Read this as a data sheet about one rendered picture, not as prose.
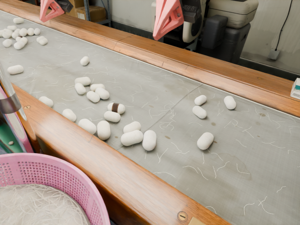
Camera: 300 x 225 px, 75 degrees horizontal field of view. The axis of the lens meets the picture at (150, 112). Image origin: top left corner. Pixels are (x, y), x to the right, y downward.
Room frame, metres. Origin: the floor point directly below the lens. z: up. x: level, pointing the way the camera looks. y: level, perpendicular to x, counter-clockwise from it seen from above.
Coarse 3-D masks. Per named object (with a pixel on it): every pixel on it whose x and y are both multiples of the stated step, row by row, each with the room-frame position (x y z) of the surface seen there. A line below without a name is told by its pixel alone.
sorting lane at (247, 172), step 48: (0, 48) 0.57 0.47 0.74; (48, 48) 0.59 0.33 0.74; (96, 48) 0.61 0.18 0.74; (48, 96) 0.34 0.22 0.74; (144, 96) 0.36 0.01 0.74; (192, 96) 0.37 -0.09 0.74; (192, 144) 0.23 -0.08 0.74; (240, 144) 0.23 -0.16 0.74; (288, 144) 0.24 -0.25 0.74; (192, 192) 0.14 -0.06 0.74; (240, 192) 0.14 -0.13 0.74; (288, 192) 0.15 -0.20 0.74
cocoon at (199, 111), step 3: (195, 108) 0.31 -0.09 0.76; (198, 108) 0.31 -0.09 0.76; (201, 108) 0.31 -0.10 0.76; (192, 111) 0.31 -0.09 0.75; (195, 111) 0.30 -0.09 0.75; (198, 111) 0.30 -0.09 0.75; (201, 111) 0.30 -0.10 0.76; (204, 111) 0.30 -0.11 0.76; (195, 114) 0.30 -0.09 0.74; (198, 114) 0.30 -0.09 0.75; (201, 114) 0.29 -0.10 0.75; (204, 114) 0.29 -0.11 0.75; (201, 117) 0.29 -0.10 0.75; (204, 117) 0.29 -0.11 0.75
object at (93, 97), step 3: (87, 93) 0.34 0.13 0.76; (90, 93) 0.33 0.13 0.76; (93, 93) 0.33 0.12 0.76; (87, 96) 0.33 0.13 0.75; (90, 96) 0.33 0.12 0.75; (93, 96) 0.33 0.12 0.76; (96, 96) 0.33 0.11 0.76; (99, 96) 0.33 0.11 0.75; (90, 99) 0.33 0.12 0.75; (93, 99) 0.32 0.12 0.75; (96, 99) 0.32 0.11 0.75; (99, 99) 0.33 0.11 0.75
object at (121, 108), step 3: (108, 105) 0.30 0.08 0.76; (111, 105) 0.30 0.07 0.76; (120, 105) 0.30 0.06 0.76; (123, 105) 0.30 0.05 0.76; (108, 108) 0.29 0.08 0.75; (111, 108) 0.29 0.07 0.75; (120, 108) 0.29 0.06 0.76; (123, 108) 0.29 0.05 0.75; (111, 111) 0.29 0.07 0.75; (117, 111) 0.29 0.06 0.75; (120, 111) 0.29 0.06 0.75; (123, 111) 0.29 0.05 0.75
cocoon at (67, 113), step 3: (63, 111) 0.27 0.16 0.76; (66, 111) 0.27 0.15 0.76; (69, 111) 0.27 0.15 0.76; (63, 114) 0.27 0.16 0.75; (66, 114) 0.27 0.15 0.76; (69, 114) 0.26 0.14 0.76; (72, 114) 0.27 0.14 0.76; (66, 117) 0.26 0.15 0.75; (69, 117) 0.26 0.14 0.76; (72, 117) 0.26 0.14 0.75; (75, 117) 0.26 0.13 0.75; (72, 120) 0.26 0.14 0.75
